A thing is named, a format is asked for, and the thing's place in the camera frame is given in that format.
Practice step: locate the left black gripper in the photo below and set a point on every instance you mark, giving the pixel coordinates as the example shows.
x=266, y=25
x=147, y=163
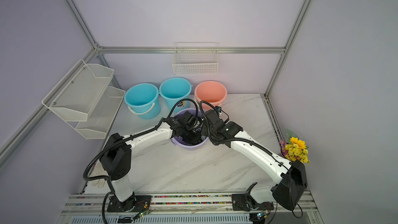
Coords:
x=198, y=135

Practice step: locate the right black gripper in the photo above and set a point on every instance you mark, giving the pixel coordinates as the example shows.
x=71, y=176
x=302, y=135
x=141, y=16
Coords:
x=204, y=131

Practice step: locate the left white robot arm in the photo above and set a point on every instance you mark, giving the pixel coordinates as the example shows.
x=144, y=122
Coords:
x=117, y=161

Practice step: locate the white mesh two-tier shelf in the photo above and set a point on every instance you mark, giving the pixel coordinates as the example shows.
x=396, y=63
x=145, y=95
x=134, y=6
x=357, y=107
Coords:
x=86, y=100

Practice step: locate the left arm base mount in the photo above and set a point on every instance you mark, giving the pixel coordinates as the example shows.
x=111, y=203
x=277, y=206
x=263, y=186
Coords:
x=134, y=204

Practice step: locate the pink plastic bucket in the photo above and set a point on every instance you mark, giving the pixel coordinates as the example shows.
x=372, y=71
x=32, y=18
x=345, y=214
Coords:
x=212, y=92

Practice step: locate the white wire wall basket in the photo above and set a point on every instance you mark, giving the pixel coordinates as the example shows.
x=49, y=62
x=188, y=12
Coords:
x=195, y=58

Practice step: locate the teal plastic bucket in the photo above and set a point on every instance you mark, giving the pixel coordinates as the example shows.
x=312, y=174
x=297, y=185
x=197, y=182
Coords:
x=143, y=100
x=175, y=89

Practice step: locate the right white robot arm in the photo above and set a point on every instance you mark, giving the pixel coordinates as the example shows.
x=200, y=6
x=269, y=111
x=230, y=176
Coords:
x=289, y=180

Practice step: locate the purple plastic bucket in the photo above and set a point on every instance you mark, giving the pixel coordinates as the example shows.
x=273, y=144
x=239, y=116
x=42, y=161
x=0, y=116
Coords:
x=186, y=145

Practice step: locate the white work glove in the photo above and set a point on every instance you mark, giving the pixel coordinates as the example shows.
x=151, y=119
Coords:
x=98, y=171

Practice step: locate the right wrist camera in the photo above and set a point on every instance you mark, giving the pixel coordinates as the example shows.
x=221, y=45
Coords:
x=218, y=109

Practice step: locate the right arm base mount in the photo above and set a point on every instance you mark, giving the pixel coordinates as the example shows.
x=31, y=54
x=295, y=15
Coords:
x=245, y=202

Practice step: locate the yellow artificial flower bouquet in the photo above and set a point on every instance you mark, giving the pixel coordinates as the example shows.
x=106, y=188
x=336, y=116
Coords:
x=294, y=149

